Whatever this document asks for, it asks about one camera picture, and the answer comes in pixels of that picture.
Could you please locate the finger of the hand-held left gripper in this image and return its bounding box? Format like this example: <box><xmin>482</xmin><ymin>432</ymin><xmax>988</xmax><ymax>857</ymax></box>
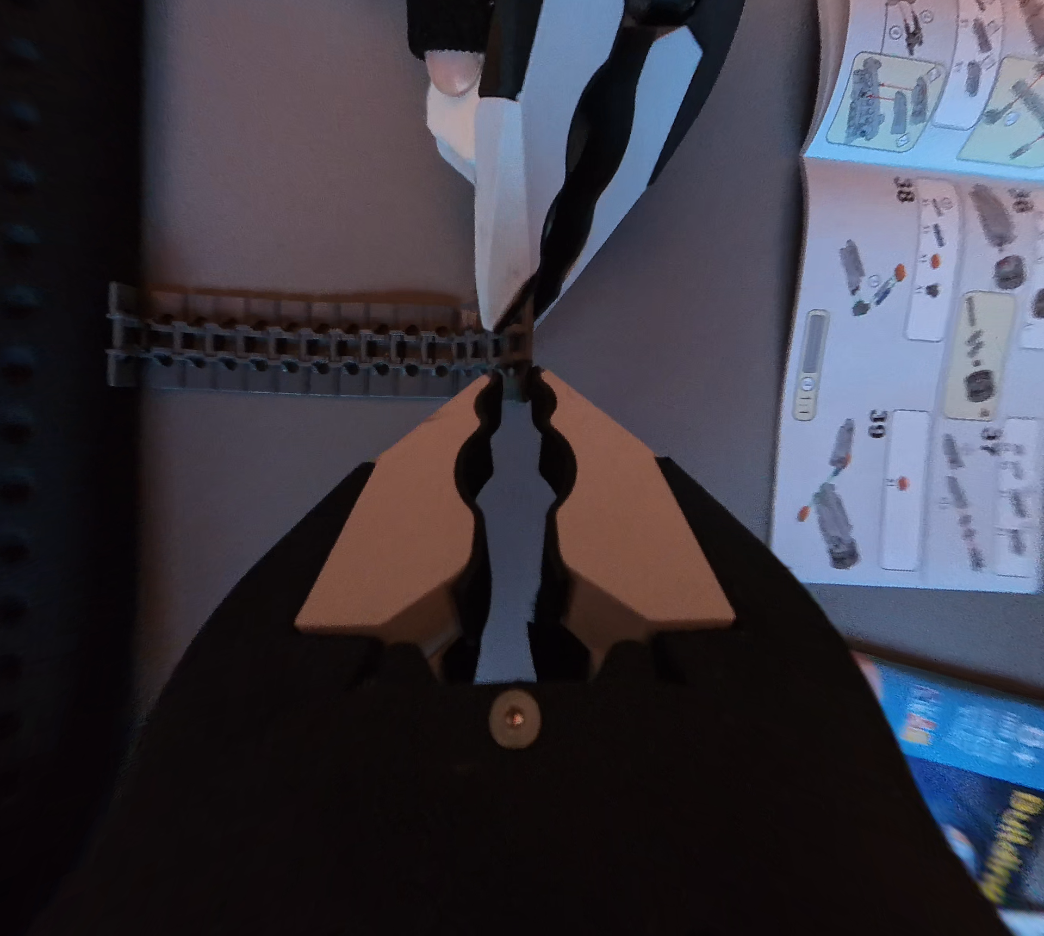
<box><xmin>475</xmin><ymin>0</ymin><xmax>636</xmax><ymax>331</ymax></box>
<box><xmin>522</xmin><ymin>26</ymin><xmax>704</xmax><ymax>325</ymax></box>

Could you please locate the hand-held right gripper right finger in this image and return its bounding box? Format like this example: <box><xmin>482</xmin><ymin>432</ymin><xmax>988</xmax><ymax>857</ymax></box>
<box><xmin>530</xmin><ymin>369</ymin><xmax>737</xmax><ymax>683</ymax></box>

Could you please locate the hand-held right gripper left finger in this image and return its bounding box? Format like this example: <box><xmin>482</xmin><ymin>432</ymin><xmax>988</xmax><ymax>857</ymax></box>
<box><xmin>294</xmin><ymin>371</ymin><xmax>502</xmax><ymax>683</ymax></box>

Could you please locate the grey toy track chain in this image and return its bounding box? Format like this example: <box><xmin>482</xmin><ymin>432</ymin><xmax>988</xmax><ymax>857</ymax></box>
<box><xmin>106</xmin><ymin>282</ymin><xmax>539</xmax><ymax>400</ymax></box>

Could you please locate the grey desk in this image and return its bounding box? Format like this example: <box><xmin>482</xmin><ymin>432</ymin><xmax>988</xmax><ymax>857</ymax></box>
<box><xmin>134</xmin><ymin>0</ymin><xmax>1044</xmax><ymax>717</ymax></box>

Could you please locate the white instruction booklet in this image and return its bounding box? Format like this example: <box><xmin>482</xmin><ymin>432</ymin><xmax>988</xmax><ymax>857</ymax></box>
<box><xmin>770</xmin><ymin>0</ymin><xmax>1044</xmax><ymax>596</ymax></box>

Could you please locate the blue robot kit box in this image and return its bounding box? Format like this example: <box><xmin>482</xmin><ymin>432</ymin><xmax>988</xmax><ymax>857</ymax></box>
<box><xmin>852</xmin><ymin>650</ymin><xmax>1044</xmax><ymax>913</ymax></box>

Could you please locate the black perforated chair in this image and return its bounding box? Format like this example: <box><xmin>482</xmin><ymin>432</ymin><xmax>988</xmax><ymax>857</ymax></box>
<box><xmin>0</xmin><ymin>0</ymin><xmax>146</xmax><ymax>904</ymax></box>

